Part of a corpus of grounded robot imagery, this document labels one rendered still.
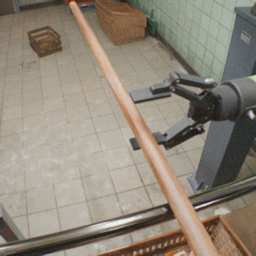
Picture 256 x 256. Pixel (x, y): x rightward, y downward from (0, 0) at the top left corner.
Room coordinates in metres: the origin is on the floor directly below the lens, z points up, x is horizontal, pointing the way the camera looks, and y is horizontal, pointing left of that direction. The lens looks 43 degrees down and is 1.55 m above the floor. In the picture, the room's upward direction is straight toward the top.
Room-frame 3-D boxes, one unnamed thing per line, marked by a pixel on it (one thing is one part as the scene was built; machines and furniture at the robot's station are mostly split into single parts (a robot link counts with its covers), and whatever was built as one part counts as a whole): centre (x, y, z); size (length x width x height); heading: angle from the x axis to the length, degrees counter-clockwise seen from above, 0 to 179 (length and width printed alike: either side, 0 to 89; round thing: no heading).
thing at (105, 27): (3.44, 0.13, 0.14); 0.56 x 0.49 x 0.28; 23
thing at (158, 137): (0.39, -0.04, 1.14); 0.07 x 0.03 x 0.01; 108
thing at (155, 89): (0.40, -0.06, 1.28); 0.05 x 0.01 x 0.03; 108
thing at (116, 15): (3.43, 0.12, 0.32); 0.56 x 0.49 x 0.28; 25
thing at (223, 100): (0.44, -0.17, 1.20); 0.09 x 0.07 x 0.08; 108
